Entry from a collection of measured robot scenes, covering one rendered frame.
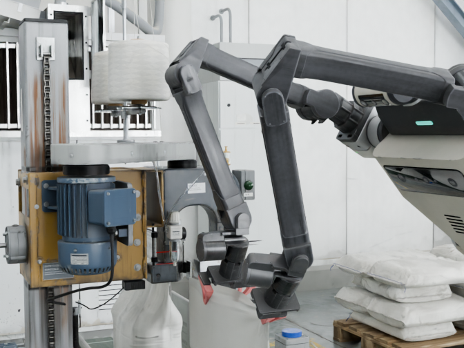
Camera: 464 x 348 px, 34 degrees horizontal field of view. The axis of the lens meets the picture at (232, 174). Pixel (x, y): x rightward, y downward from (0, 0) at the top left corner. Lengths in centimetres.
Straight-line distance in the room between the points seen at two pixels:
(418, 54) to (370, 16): 64
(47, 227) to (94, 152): 31
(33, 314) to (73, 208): 40
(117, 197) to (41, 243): 33
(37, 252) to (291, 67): 103
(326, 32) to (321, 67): 571
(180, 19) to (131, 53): 350
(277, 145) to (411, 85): 27
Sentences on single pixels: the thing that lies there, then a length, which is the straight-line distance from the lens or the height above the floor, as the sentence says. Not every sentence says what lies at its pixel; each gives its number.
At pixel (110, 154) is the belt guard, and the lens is 193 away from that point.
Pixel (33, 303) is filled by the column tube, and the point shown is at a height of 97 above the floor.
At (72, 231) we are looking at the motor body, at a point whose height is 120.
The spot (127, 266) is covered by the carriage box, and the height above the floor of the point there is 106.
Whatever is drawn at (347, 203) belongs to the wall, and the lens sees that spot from 719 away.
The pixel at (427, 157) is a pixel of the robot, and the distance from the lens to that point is 176.
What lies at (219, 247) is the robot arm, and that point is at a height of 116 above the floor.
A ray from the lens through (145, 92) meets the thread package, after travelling 196.
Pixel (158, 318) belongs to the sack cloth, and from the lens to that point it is 248.
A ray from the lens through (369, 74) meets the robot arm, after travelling 142.
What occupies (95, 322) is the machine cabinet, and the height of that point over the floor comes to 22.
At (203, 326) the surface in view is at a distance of 204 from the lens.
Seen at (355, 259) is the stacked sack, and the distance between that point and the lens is 518.
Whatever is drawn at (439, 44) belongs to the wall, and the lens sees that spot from 781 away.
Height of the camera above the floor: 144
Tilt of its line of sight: 3 degrees down
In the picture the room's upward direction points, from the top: straight up
